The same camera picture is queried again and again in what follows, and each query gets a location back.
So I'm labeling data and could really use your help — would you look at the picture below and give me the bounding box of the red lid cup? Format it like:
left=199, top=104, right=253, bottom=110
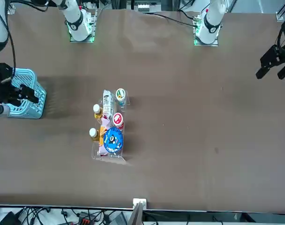
left=112, top=112, right=125, bottom=130

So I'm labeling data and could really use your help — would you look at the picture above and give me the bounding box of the aluminium frame post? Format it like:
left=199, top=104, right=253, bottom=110
left=132, top=198, right=148, bottom=225

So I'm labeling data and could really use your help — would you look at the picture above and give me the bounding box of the pink orange snack packet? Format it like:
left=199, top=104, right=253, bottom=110
left=97, top=116, right=115, bottom=157

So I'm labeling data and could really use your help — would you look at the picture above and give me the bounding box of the clear acrylic tiered shelf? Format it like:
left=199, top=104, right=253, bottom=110
left=90, top=92, right=131, bottom=163

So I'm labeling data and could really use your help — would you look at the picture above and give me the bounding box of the light blue plastic basket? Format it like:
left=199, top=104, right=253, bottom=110
left=6, top=67, right=47, bottom=119

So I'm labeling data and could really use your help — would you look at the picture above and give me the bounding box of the juice bottle white cap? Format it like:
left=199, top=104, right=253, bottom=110
left=89, top=127, right=100, bottom=143
left=92, top=104, right=103, bottom=119

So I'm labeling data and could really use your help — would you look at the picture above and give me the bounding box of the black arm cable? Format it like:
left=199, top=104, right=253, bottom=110
left=0, top=3, right=17, bottom=75

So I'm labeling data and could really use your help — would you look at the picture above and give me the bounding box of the black table cable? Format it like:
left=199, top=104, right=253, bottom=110
left=142, top=12, right=196, bottom=27

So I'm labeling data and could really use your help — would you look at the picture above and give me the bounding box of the white snack packet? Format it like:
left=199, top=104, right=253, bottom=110
left=102, top=89, right=117, bottom=118

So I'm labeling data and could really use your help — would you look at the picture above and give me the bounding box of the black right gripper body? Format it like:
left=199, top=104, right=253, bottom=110
left=0, top=62, right=16, bottom=105

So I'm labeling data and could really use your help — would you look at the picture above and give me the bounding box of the blue printed snack tub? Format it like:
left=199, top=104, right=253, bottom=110
left=102, top=127, right=124, bottom=153

